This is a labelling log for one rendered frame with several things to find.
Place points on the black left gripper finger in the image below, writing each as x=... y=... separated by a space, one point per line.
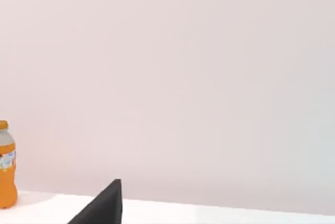
x=108 y=205

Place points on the orange drink bottle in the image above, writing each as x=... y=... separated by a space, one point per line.
x=7 y=182

